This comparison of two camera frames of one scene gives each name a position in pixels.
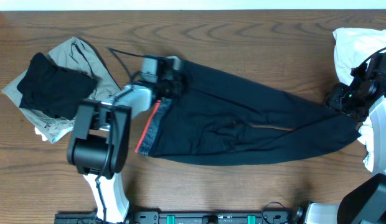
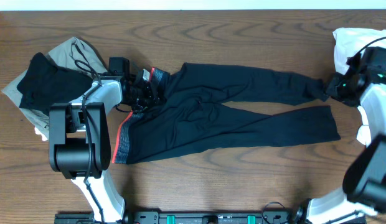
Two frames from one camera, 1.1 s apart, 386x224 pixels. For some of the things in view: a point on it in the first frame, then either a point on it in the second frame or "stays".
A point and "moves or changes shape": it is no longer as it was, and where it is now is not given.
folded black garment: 52,89 stays
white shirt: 354,47 stays
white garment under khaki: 38,132 stays
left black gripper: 176,82 → 150,94
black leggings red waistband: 220,119 moves or changes shape
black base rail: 149,217 stays
